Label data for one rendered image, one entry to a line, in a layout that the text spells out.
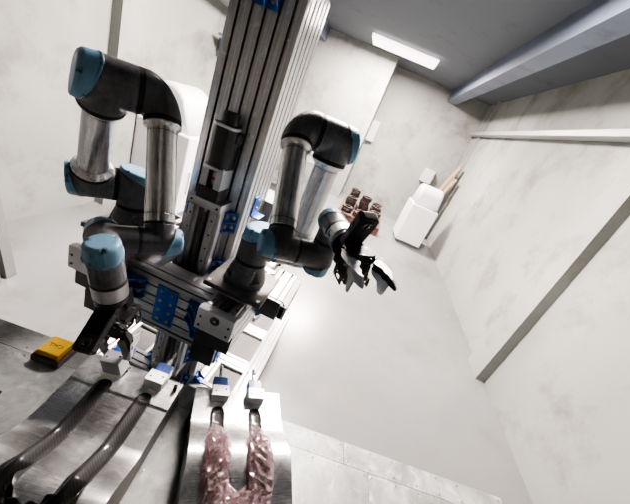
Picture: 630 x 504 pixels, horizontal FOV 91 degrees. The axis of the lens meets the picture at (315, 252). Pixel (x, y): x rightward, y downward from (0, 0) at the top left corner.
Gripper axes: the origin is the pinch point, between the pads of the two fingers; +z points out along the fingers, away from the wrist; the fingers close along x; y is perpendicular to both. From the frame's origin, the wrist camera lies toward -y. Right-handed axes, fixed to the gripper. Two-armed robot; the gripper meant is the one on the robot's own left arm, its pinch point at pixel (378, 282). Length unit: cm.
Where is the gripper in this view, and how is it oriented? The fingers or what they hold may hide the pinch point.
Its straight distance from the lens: 61.3
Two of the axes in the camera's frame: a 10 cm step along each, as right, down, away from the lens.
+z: 2.1, 5.0, -8.4
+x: -9.5, -1.1, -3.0
